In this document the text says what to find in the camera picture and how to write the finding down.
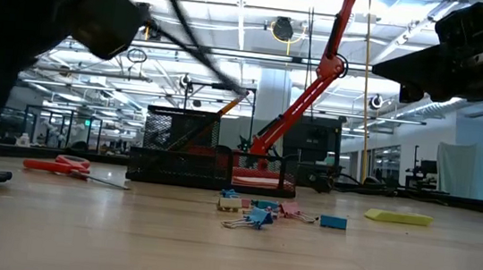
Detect white plastic bottle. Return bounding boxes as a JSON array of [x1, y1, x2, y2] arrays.
[[15, 131, 31, 148]]

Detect blue eraser block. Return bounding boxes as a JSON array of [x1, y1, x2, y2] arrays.
[[319, 214, 349, 231]]

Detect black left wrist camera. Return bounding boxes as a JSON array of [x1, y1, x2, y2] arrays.
[[68, 0, 145, 63]]

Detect red desk lamp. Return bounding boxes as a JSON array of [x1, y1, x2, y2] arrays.
[[183, 0, 360, 188]]

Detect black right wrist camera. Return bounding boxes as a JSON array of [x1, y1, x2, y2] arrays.
[[433, 0, 483, 45]]

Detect yellow hanging cable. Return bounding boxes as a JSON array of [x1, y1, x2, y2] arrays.
[[347, 0, 386, 183]]

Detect black hanging cable loop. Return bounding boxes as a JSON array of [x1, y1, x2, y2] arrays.
[[125, 46, 149, 66]]

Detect pale green fabric screen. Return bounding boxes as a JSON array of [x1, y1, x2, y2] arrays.
[[432, 140, 483, 201]]

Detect pink sticky note pad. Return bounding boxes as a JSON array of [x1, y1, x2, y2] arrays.
[[231, 173, 296, 192]]

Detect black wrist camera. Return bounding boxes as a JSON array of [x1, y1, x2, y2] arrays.
[[68, 0, 145, 63], [433, 0, 483, 45]]

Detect red handled scissors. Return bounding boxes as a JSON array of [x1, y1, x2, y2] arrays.
[[20, 150, 134, 191]]

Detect black mesh desk organizer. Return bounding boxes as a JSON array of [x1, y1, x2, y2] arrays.
[[124, 102, 305, 200]]

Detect black lamp power cable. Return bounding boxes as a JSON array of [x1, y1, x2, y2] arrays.
[[307, 171, 451, 207]]

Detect black background gantry frame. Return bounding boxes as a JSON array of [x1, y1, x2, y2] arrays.
[[182, 78, 259, 123]]

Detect black background workstation frame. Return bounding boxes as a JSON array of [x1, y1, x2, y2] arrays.
[[21, 104, 105, 154]]

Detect black computer monitor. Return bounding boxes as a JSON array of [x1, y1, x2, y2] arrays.
[[419, 158, 440, 177]]

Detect black ceiling cable reel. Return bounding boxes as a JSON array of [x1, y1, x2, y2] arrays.
[[368, 92, 386, 112], [144, 19, 165, 43], [178, 73, 193, 91], [134, 1, 154, 26], [270, 15, 297, 44]]

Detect yellow rectangular eraser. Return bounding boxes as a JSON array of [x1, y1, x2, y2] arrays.
[[363, 207, 435, 228]]

